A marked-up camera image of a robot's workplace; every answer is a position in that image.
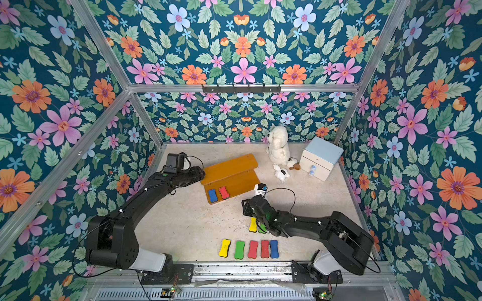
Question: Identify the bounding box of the black wall hook rail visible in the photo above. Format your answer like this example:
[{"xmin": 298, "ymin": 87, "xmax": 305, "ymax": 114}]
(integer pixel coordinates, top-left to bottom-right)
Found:
[{"xmin": 202, "ymin": 84, "xmax": 281, "ymax": 94}]

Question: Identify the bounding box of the green eraser shelf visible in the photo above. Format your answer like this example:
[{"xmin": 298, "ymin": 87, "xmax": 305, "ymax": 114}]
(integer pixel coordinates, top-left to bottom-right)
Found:
[
  {"xmin": 257, "ymin": 224, "xmax": 267, "ymax": 234},
  {"xmin": 234, "ymin": 241, "xmax": 246, "ymax": 260}
]

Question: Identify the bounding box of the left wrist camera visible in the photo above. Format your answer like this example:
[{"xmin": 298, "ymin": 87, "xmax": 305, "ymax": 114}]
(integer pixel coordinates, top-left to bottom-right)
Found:
[{"xmin": 163, "ymin": 153, "xmax": 187, "ymax": 174}]

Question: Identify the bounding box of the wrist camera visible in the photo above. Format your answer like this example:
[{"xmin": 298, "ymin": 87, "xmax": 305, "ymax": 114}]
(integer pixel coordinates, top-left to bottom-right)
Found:
[
  {"xmin": 254, "ymin": 183, "xmax": 267, "ymax": 198},
  {"xmin": 163, "ymin": 153, "xmax": 187, "ymax": 174}
]

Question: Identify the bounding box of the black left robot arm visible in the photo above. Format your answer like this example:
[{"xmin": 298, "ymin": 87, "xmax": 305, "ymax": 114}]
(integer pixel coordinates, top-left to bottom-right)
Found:
[{"xmin": 85, "ymin": 166, "xmax": 205, "ymax": 272}]

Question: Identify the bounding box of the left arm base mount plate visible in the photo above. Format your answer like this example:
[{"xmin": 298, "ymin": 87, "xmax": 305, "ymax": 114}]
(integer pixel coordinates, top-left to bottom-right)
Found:
[{"xmin": 141, "ymin": 263, "xmax": 194, "ymax": 285}]

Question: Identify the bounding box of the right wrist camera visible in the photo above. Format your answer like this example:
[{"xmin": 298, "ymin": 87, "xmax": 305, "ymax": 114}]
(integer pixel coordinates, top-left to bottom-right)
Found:
[{"xmin": 254, "ymin": 183, "xmax": 267, "ymax": 198}]

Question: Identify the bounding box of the small brown white plush toy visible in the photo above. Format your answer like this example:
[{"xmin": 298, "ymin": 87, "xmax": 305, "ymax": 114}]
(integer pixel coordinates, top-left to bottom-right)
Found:
[{"xmin": 287, "ymin": 158, "xmax": 301, "ymax": 170}]

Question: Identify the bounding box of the orange wooden two-tier shelf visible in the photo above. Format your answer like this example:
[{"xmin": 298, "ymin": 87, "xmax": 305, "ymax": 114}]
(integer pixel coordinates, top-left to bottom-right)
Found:
[{"xmin": 200, "ymin": 154, "xmax": 261, "ymax": 204}]

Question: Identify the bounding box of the blue eraser shelf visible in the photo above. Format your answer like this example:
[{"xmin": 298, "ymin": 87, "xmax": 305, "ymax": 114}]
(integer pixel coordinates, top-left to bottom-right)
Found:
[
  {"xmin": 269, "ymin": 240, "xmax": 279, "ymax": 259},
  {"xmin": 208, "ymin": 189, "xmax": 218, "ymax": 204}
]

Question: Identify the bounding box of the large cream plush dog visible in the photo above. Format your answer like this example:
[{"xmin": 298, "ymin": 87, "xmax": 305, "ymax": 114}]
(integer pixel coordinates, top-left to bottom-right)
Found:
[{"xmin": 266, "ymin": 125, "xmax": 293, "ymax": 168}]

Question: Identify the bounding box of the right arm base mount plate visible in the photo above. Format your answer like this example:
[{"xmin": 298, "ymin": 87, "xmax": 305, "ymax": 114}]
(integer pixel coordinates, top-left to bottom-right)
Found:
[{"xmin": 291, "ymin": 260, "xmax": 343, "ymax": 285}]

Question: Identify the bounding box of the red eraser shelf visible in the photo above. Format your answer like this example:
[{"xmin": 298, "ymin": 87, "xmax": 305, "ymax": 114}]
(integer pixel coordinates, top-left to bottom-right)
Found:
[
  {"xmin": 247, "ymin": 240, "xmax": 259, "ymax": 259},
  {"xmin": 218, "ymin": 186, "xmax": 230, "ymax": 200}
]

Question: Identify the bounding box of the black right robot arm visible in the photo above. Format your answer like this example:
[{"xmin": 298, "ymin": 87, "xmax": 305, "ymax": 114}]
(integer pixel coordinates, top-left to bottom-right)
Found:
[{"xmin": 242, "ymin": 195, "xmax": 374, "ymax": 276}]

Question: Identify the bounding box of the yellow eraser shelf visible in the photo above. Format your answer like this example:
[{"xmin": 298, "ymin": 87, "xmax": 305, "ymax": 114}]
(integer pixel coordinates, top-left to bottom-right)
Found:
[
  {"xmin": 249, "ymin": 217, "xmax": 258, "ymax": 233},
  {"xmin": 218, "ymin": 239, "xmax": 231, "ymax": 258}
]

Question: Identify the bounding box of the white three drawer cabinet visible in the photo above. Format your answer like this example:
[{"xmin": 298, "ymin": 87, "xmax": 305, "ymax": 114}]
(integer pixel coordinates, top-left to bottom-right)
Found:
[{"xmin": 299, "ymin": 137, "xmax": 343, "ymax": 181}]

